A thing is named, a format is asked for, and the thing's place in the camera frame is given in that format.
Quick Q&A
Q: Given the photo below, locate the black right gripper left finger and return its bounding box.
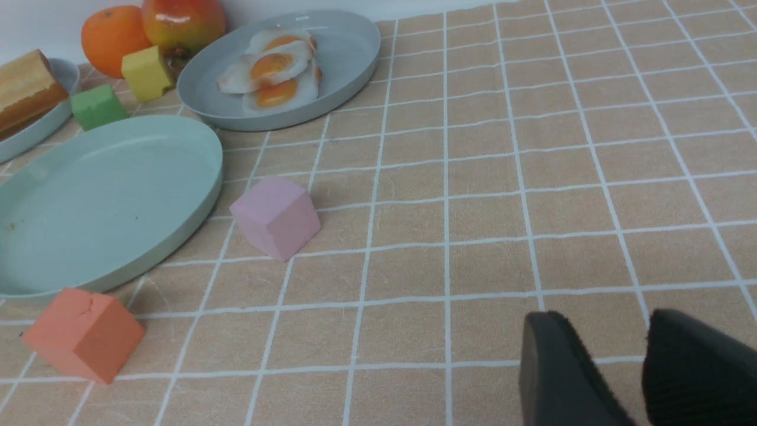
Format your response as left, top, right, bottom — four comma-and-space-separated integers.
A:
519, 312, 636, 425

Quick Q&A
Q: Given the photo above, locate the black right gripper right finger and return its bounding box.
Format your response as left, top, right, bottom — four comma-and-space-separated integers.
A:
642, 308, 756, 425

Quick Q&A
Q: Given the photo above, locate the fried egg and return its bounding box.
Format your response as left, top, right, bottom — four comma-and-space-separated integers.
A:
242, 60, 322, 117
245, 27, 318, 57
216, 43, 313, 94

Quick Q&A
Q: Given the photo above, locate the toast slice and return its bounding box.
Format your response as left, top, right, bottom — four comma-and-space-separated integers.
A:
1, 49, 69, 140

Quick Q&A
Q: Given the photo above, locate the checkered beige tablecloth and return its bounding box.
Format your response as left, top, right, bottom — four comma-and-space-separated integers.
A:
2, 1, 756, 425

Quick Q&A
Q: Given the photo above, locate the pink foam cube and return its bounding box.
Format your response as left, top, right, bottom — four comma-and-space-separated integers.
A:
229, 176, 321, 262

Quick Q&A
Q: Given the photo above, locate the grey plate with eggs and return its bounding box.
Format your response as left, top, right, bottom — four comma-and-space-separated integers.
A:
176, 9, 381, 132

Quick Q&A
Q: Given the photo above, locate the orange foam cube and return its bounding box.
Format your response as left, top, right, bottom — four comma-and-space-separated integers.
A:
22, 288, 145, 385

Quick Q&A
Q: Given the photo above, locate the green centre plate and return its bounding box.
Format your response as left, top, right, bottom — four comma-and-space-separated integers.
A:
1, 114, 224, 303

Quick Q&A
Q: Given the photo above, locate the yellow foam cube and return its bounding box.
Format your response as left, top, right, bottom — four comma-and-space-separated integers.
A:
121, 46, 174, 103

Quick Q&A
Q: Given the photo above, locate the red yellow apple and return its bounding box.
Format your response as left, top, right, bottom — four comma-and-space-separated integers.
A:
141, 1, 227, 54

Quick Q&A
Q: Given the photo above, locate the green foam cube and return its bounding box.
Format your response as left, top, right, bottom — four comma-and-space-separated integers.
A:
70, 84, 130, 132

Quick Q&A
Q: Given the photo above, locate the orange fruit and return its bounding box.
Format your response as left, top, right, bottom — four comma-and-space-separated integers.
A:
81, 5, 153, 80

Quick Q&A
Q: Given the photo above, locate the light blue left plate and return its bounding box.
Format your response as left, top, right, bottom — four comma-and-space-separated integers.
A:
1, 57, 81, 162

